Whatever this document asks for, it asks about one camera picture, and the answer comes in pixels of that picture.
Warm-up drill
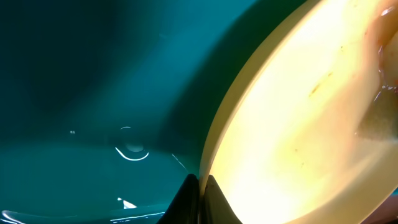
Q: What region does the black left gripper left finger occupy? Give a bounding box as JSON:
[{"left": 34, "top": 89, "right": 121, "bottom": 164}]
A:
[{"left": 157, "top": 174, "right": 200, "bottom": 224}]

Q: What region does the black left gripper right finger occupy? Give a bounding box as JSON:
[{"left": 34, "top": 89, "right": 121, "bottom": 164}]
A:
[{"left": 202, "top": 175, "right": 242, "bottom": 224}]

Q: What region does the green yellow scrub sponge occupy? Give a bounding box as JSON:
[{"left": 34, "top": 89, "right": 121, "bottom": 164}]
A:
[{"left": 358, "top": 5, "right": 397, "bottom": 141}]

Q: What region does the teal plastic tray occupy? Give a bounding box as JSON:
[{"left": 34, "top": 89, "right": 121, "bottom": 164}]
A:
[{"left": 1, "top": 0, "right": 306, "bottom": 223}]

